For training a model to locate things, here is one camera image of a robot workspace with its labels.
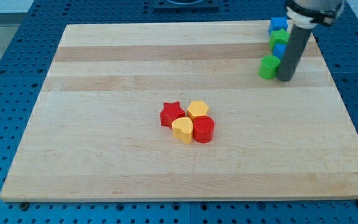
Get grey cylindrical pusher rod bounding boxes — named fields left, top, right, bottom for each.
left=276, top=24, right=311, bottom=82

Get yellow heart block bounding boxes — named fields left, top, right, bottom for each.
left=172, top=117, right=193, bottom=144

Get green star block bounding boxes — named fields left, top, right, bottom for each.
left=268, top=29, right=290, bottom=50

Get small blue block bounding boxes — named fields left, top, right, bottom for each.
left=272, top=44, right=287, bottom=60

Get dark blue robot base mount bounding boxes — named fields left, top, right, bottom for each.
left=150, top=0, right=219, bottom=12

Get yellow hexagon block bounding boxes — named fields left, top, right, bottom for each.
left=187, top=101, right=209, bottom=121

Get red star block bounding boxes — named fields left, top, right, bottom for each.
left=160, top=101, right=186, bottom=129

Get green cylinder block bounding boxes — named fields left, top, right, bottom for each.
left=259, top=55, right=281, bottom=80

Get red cylinder block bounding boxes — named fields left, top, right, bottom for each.
left=193, top=116, right=215, bottom=144

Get light wooden board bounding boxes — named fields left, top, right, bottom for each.
left=0, top=21, right=358, bottom=202

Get blue cube block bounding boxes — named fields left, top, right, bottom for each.
left=268, top=17, right=288, bottom=35

